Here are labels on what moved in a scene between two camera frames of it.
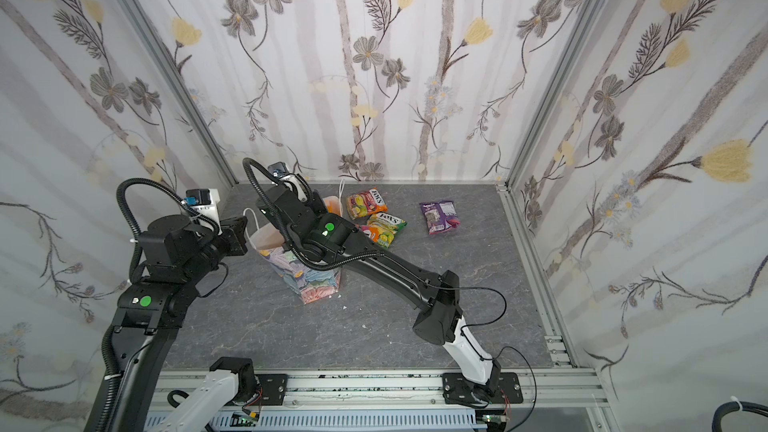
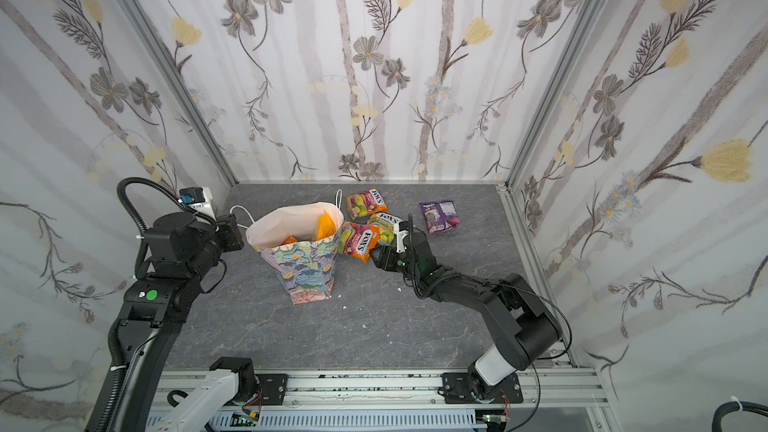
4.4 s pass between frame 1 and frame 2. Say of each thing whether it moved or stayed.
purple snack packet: stayed
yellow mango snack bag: moved
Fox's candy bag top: stayed
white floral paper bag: stayed
